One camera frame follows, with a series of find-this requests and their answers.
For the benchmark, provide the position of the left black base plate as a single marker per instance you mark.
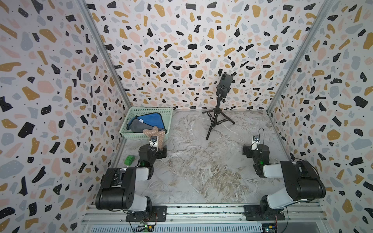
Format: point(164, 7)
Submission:
point(155, 213)

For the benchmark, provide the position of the green toy block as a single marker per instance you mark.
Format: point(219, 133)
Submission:
point(129, 160)

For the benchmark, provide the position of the mint green plastic basket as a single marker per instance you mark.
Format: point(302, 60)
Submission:
point(166, 113)

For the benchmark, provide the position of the black phone tripod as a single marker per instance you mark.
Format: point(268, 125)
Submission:
point(216, 116)

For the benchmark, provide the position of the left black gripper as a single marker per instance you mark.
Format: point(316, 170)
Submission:
point(161, 150)

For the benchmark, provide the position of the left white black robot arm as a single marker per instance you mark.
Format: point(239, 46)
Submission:
point(117, 191)

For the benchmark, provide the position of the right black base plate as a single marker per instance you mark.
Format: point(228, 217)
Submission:
point(259, 213)

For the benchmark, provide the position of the striped orange dishcloth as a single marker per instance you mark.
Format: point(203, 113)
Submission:
point(156, 132)

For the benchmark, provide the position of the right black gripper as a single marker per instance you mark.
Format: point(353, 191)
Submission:
point(248, 150)

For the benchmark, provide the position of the white perforated cable duct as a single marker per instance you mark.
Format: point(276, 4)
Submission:
point(183, 228)

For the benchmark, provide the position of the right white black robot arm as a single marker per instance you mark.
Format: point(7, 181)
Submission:
point(302, 182)

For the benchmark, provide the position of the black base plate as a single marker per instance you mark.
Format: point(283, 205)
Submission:
point(259, 213)
point(155, 213)

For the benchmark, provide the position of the black smartphone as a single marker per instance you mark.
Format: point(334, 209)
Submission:
point(224, 85)

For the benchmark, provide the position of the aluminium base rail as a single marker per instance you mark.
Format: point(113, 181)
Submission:
point(210, 213)

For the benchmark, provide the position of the grey blue microfibre cloth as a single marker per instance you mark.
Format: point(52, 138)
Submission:
point(147, 121)

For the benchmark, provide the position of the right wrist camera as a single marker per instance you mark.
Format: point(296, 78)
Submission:
point(255, 142)

